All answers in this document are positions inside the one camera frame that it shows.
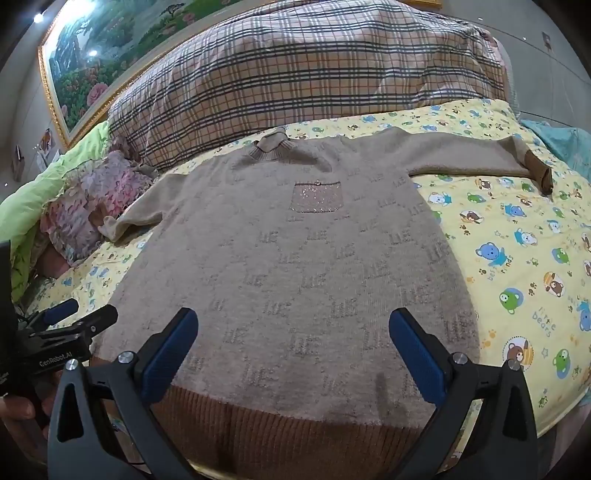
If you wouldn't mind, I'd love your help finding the plaid blanket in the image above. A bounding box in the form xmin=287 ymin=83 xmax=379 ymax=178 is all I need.
xmin=107 ymin=0 xmax=506 ymax=171

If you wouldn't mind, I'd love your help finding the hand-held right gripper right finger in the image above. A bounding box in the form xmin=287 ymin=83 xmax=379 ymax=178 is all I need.
xmin=388 ymin=308 xmax=539 ymax=480

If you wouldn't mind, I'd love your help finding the teal cloth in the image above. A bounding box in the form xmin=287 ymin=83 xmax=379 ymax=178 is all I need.
xmin=522 ymin=119 xmax=591 ymax=181

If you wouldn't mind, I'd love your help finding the green quilt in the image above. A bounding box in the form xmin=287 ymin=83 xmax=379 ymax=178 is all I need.
xmin=0 ymin=121 xmax=112 ymax=301

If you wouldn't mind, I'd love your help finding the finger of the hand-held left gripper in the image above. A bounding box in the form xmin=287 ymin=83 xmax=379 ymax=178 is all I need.
xmin=42 ymin=298 xmax=80 ymax=326
xmin=74 ymin=304 xmax=119 ymax=343

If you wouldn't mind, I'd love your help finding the beige knit sweater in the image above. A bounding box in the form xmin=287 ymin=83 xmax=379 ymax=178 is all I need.
xmin=99 ymin=127 xmax=555 ymax=476

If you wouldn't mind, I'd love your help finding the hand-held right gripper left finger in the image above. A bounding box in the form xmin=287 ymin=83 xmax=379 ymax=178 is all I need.
xmin=47 ymin=307 xmax=200 ymax=480

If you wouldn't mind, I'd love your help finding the person's left hand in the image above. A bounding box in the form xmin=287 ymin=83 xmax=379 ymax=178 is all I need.
xmin=0 ymin=369 xmax=62 ymax=444

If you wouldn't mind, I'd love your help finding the pink ruffled floral cloth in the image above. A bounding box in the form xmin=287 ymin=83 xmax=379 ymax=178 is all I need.
xmin=39 ymin=150 xmax=160 ymax=268

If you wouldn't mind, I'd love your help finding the gold-framed landscape painting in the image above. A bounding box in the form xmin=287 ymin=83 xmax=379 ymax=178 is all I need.
xmin=38 ymin=0 xmax=259 ymax=148

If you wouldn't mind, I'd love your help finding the yellow bear-printed bed sheet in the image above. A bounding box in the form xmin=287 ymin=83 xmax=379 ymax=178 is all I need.
xmin=28 ymin=99 xmax=591 ymax=476

